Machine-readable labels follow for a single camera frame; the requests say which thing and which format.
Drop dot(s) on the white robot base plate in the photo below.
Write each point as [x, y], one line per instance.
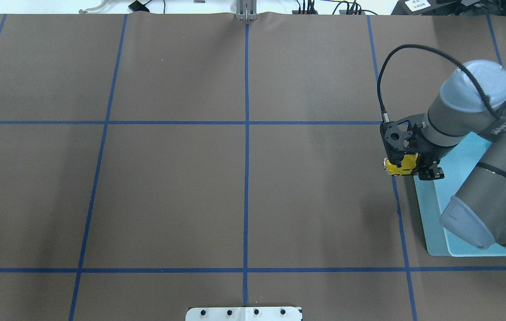
[266, 313]

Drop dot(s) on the aluminium frame post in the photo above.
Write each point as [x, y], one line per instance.
[246, 10]

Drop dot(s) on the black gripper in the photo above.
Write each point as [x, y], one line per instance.
[428, 155]

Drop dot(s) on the small black device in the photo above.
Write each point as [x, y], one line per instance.
[139, 6]

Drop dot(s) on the yellow beetle toy car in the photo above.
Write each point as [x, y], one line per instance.
[405, 168]

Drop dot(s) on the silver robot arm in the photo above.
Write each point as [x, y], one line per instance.
[473, 100]

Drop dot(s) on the light blue plastic bin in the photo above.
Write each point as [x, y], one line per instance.
[464, 214]

